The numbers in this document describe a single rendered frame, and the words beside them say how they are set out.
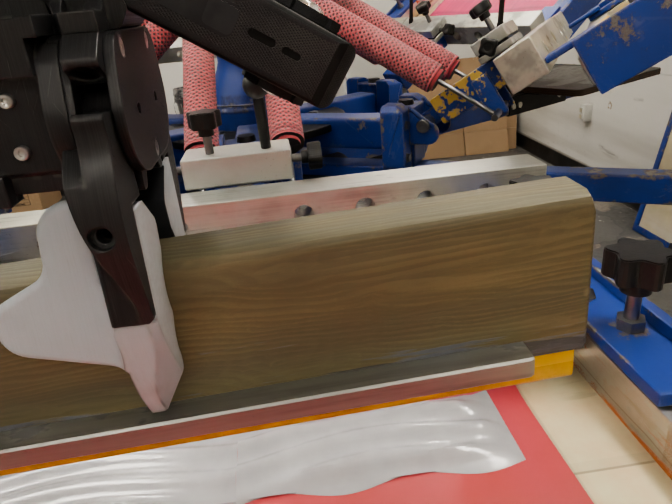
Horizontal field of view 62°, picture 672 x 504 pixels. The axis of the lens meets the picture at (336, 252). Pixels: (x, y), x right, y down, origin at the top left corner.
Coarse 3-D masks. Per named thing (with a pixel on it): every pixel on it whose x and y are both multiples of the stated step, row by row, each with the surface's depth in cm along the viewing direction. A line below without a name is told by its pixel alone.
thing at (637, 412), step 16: (576, 352) 42; (592, 352) 40; (576, 368) 43; (592, 368) 40; (608, 368) 38; (592, 384) 40; (608, 384) 38; (624, 384) 36; (608, 400) 38; (624, 400) 36; (640, 400) 35; (624, 416) 37; (640, 416) 35; (656, 416) 33; (640, 432) 35; (656, 432) 33; (656, 448) 34
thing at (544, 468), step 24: (504, 408) 39; (528, 408) 39; (528, 432) 37; (528, 456) 35; (552, 456) 35; (408, 480) 34; (432, 480) 34; (456, 480) 34; (480, 480) 34; (504, 480) 34; (528, 480) 33; (552, 480) 33; (576, 480) 33
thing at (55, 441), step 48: (288, 384) 24; (336, 384) 24; (384, 384) 23; (432, 384) 24; (480, 384) 24; (0, 432) 23; (48, 432) 23; (96, 432) 23; (144, 432) 23; (192, 432) 23
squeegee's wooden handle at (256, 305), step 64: (512, 192) 23; (576, 192) 23; (192, 256) 22; (256, 256) 22; (320, 256) 22; (384, 256) 22; (448, 256) 23; (512, 256) 23; (576, 256) 23; (192, 320) 22; (256, 320) 23; (320, 320) 23; (384, 320) 24; (448, 320) 24; (512, 320) 24; (576, 320) 25; (0, 384) 23; (64, 384) 23; (128, 384) 23; (192, 384) 24; (256, 384) 24
